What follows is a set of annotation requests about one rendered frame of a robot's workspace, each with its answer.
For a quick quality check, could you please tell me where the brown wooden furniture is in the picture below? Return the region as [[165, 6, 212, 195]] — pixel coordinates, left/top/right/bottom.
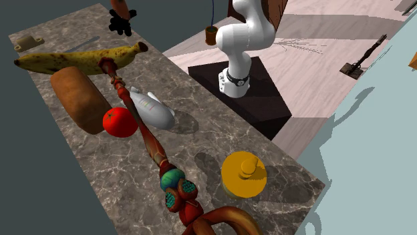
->
[[227, 0, 289, 33]]

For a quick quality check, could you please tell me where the orange carrot with black leaves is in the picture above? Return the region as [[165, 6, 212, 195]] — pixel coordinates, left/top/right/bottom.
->
[[108, 0, 138, 37]]

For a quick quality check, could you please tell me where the ornate red staff figure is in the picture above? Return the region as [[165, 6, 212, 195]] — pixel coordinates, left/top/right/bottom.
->
[[98, 57, 263, 235]]

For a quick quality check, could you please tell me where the red tomato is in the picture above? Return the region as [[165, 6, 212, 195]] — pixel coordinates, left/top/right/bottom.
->
[[102, 107, 140, 138]]

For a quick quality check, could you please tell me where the spotted yellow banana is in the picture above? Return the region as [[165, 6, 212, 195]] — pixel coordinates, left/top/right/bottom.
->
[[13, 41, 149, 76]]

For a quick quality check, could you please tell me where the jar with yellow lid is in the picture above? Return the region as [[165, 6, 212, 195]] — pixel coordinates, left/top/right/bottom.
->
[[221, 150, 268, 200]]

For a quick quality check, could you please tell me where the brown bread loaf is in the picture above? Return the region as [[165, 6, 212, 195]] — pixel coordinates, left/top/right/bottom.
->
[[49, 66, 114, 136]]

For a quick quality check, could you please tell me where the brown pot with blue stem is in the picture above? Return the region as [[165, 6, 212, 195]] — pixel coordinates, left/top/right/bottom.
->
[[204, 0, 219, 46]]

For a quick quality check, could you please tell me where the dark robot stand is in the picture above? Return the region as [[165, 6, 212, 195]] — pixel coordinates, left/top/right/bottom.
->
[[188, 55, 293, 142]]

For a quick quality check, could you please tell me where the dark long-handled dustpan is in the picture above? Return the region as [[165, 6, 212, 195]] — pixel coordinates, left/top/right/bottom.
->
[[339, 33, 388, 81]]

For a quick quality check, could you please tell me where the white toy airship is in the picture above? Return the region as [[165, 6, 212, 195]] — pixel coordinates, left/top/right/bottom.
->
[[122, 85, 176, 130]]

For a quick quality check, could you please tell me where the small beige bracket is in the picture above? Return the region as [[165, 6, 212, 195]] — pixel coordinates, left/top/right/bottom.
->
[[13, 35, 45, 53]]

